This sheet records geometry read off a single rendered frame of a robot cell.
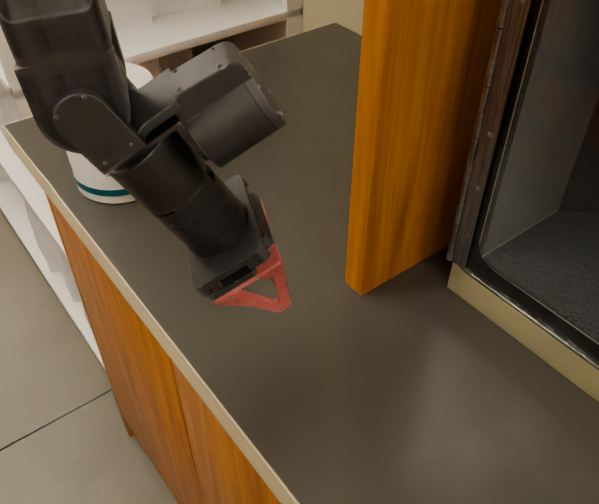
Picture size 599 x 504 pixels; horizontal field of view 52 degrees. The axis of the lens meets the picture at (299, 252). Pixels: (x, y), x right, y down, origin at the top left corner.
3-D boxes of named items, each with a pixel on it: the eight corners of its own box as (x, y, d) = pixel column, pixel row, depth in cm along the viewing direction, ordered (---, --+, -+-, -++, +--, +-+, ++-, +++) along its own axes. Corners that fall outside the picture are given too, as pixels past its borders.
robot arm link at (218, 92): (45, 55, 43) (39, 115, 37) (178, -44, 41) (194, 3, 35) (155, 166, 51) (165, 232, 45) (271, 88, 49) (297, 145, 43)
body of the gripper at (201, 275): (251, 185, 55) (202, 128, 50) (275, 261, 48) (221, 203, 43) (192, 223, 57) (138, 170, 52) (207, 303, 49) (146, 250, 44)
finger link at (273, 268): (302, 253, 59) (249, 191, 53) (323, 307, 54) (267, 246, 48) (244, 288, 60) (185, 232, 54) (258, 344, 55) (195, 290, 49)
